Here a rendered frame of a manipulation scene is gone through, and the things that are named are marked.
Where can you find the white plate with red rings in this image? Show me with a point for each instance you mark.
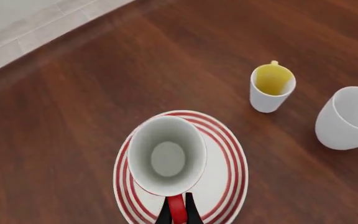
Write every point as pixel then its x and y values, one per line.
pixel 222 168

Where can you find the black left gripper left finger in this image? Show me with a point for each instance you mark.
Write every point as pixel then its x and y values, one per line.
pixel 165 214

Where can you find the plain white mug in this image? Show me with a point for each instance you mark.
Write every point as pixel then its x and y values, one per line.
pixel 343 123

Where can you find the white mug with yellow inside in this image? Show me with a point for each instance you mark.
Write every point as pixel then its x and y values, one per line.
pixel 267 93

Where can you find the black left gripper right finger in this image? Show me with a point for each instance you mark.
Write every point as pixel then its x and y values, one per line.
pixel 192 213

